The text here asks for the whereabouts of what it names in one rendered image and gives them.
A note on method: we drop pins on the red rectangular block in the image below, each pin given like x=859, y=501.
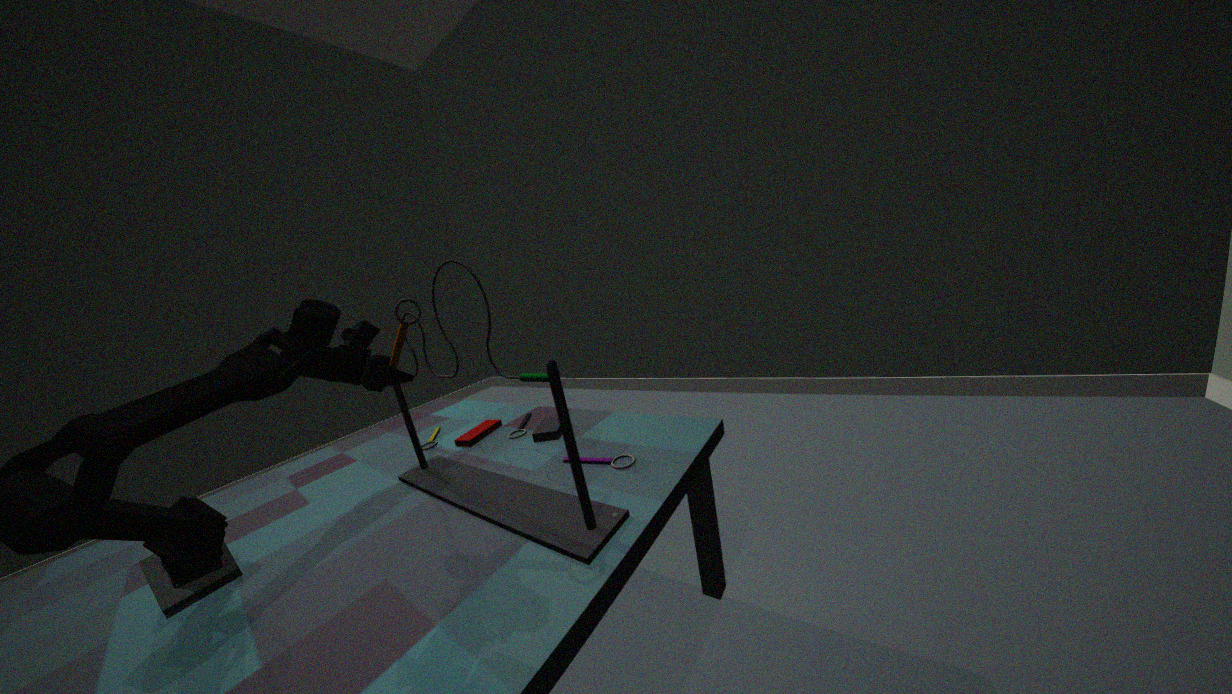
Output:
x=477, y=433

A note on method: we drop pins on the orange-brown long handle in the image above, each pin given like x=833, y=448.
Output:
x=400, y=336

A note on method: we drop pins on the purple bar with grey loop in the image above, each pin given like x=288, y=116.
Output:
x=604, y=461

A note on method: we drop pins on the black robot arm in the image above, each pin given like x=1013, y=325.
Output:
x=40, y=513

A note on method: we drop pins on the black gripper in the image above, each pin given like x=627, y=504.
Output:
x=374, y=373

